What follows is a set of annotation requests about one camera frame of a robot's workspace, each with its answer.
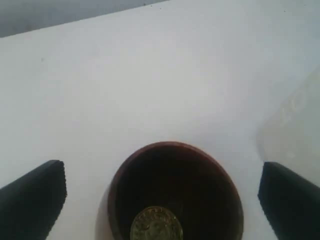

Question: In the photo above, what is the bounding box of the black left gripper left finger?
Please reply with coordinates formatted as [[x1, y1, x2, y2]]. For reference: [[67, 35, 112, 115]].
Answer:
[[0, 160, 67, 240]]

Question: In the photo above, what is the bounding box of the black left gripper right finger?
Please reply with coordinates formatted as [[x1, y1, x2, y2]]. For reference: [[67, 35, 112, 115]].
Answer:
[[257, 161, 320, 240]]

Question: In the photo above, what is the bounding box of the translucent frosted plastic cup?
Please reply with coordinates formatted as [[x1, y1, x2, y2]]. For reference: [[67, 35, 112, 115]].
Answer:
[[257, 68, 320, 179]]

